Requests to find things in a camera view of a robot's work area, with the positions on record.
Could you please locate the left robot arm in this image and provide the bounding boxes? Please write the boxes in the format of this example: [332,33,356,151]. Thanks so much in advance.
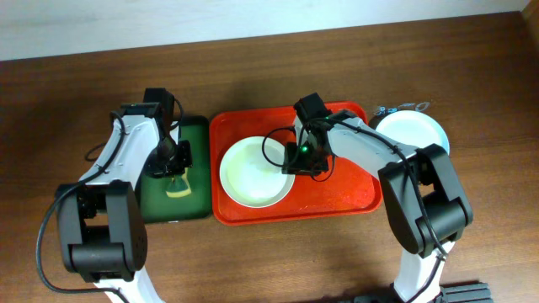
[56,88,192,302]

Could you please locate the red plastic tray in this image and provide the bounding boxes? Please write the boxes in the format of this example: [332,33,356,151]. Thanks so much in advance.
[209,106,382,226]

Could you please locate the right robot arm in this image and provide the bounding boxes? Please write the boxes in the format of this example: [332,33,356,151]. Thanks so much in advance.
[280,93,473,302]

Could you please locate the cream white plate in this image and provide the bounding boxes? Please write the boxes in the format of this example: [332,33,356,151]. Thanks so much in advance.
[219,136,295,209]

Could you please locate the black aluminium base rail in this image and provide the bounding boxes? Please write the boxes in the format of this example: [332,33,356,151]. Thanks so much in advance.
[335,282,494,303]

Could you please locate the yellow green sponge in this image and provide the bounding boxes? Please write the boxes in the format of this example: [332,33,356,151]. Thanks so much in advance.
[166,175,192,199]

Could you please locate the dark green tray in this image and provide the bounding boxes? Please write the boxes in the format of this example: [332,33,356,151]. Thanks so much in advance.
[136,115,212,224]

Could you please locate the light blue plate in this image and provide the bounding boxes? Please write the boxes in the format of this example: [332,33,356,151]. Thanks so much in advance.
[376,110,451,154]

